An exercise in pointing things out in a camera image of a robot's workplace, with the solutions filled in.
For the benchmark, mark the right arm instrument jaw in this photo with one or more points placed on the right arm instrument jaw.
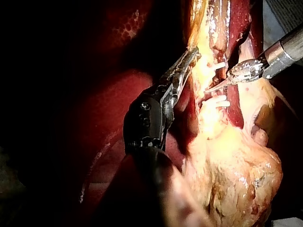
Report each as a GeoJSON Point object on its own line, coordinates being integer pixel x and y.
{"type": "Point", "coordinates": [216, 87]}

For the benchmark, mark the right arm instrument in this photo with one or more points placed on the right arm instrument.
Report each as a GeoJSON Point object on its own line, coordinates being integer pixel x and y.
{"type": "Point", "coordinates": [248, 71]}

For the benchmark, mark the left arm instrument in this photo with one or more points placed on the left arm instrument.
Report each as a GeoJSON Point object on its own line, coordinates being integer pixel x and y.
{"type": "Point", "coordinates": [146, 118]}

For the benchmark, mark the left arm instrument jaw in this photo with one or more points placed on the left arm instrument jaw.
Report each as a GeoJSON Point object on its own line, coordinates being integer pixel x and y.
{"type": "Point", "coordinates": [181, 59]}
{"type": "Point", "coordinates": [187, 71]}

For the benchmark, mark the gallbladder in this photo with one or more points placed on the gallbladder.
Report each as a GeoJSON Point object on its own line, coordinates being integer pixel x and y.
{"type": "Point", "coordinates": [203, 35]}

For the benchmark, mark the dark right arm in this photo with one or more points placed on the dark right arm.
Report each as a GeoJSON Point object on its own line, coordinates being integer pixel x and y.
{"type": "Point", "coordinates": [294, 45]}

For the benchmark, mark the dark left arm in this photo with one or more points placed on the dark left arm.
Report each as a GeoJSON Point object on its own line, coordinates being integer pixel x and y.
{"type": "Point", "coordinates": [154, 179]}

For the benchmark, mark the white clip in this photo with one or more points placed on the white clip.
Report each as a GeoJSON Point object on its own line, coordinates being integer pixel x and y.
{"type": "Point", "coordinates": [217, 66]}
{"type": "Point", "coordinates": [222, 104]}
{"type": "Point", "coordinates": [219, 98]}

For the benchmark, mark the dark red liver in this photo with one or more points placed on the dark red liver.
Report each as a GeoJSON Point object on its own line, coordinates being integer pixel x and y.
{"type": "Point", "coordinates": [113, 113]}

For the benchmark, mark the pale fatty tissue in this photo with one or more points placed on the pale fatty tissue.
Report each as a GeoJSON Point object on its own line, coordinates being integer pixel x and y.
{"type": "Point", "coordinates": [232, 170]}

